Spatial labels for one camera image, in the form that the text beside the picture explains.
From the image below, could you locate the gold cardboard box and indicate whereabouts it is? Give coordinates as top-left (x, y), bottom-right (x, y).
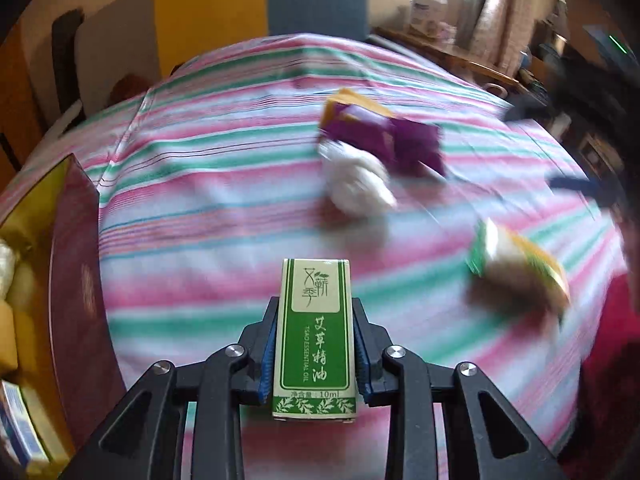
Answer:
top-left (0, 155), bottom-right (127, 480)

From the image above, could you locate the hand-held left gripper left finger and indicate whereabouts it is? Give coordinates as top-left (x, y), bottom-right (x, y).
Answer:
top-left (60, 296), bottom-right (280, 480)

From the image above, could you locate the dark brown cushion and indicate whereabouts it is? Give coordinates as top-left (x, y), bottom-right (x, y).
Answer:
top-left (112, 74), bottom-right (152, 107)

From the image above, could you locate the dark red cloth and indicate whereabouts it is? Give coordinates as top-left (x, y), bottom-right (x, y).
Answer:
top-left (559, 270), bottom-right (640, 480)

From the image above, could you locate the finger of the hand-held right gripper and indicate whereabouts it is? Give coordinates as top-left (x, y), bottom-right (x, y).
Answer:
top-left (505, 95), bottom-right (556, 122)
top-left (547, 176), bottom-right (621, 207)

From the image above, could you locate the white cardboard box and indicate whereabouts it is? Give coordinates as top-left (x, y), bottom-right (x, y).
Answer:
top-left (410, 0), bottom-right (449, 29)

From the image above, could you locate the wooden wardrobe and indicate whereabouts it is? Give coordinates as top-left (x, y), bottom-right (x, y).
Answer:
top-left (0, 25), bottom-right (57, 177)

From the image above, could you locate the wooden side table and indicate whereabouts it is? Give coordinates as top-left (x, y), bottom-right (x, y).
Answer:
top-left (375, 27), bottom-right (521, 92)

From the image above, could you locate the patterned curtain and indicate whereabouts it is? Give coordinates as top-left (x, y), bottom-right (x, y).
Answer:
top-left (469, 0), bottom-right (532, 72)

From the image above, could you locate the small green carton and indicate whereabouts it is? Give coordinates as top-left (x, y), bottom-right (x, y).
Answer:
top-left (271, 258), bottom-right (360, 423)

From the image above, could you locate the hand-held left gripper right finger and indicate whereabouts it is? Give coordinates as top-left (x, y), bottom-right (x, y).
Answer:
top-left (352, 297), bottom-right (571, 480)

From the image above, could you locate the green and yellow packet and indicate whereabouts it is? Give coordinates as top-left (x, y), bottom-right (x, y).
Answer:
top-left (465, 219), bottom-right (572, 322)

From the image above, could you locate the grey yellow blue armchair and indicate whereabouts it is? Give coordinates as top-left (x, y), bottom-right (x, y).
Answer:
top-left (52, 0), bottom-right (373, 126)

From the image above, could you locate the striped tablecloth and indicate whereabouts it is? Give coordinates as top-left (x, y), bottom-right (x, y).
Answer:
top-left (0, 32), bottom-right (632, 480)

